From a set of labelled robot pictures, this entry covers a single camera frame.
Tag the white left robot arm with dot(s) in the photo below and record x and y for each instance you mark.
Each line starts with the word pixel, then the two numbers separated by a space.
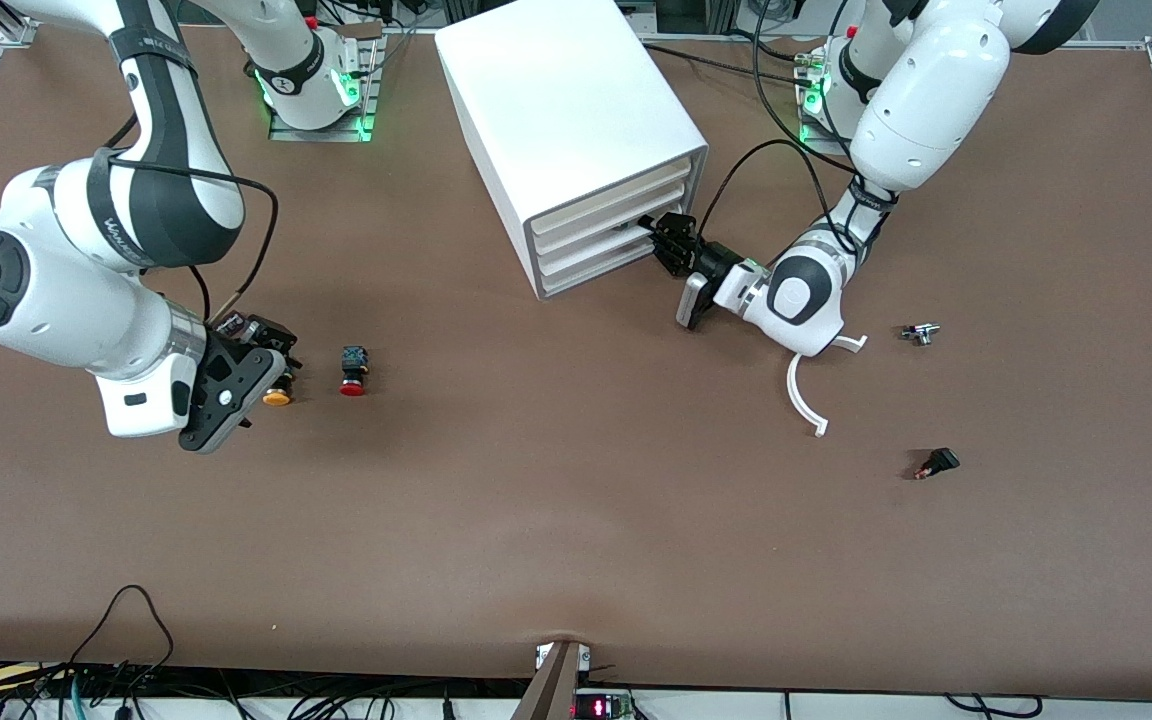
pixel 936 90

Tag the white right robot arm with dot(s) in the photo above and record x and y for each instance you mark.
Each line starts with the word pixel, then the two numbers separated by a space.
pixel 66 310

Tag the yellow mushroom push button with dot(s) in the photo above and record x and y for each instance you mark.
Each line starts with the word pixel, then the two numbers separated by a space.
pixel 277 398

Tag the red mushroom push button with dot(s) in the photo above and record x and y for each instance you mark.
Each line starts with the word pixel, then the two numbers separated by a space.
pixel 354 372

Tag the small black connector block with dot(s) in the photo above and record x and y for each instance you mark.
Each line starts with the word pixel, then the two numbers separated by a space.
pixel 229 323

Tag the white curved plastic arc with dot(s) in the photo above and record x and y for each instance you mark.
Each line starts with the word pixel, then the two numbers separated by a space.
pixel 792 395

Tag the small chrome metal fitting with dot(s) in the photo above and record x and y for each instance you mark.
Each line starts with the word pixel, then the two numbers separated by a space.
pixel 921 333

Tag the small device with red display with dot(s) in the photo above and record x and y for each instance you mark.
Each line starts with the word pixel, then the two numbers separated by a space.
pixel 596 708

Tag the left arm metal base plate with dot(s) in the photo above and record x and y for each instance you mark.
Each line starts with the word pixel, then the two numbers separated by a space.
pixel 816 140

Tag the small black red switch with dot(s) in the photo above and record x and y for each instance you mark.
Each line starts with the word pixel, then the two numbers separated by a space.
pixel 944 460

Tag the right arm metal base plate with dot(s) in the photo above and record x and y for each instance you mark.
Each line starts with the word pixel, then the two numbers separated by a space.
pixel 373 90

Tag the grey camera support post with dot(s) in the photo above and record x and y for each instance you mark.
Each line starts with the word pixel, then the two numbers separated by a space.
pixel 551 690

